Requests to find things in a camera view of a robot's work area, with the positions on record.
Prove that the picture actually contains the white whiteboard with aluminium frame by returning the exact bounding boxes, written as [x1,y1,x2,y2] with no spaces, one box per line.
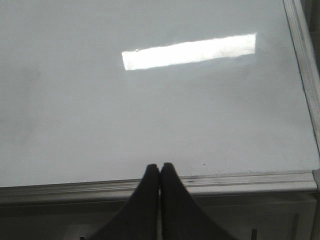
[0,0,320,206]

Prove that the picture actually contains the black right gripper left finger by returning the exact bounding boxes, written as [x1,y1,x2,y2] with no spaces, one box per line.
[89,164,160,240]

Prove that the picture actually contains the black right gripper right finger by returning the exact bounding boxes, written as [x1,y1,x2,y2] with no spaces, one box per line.
[160,163,234,240]

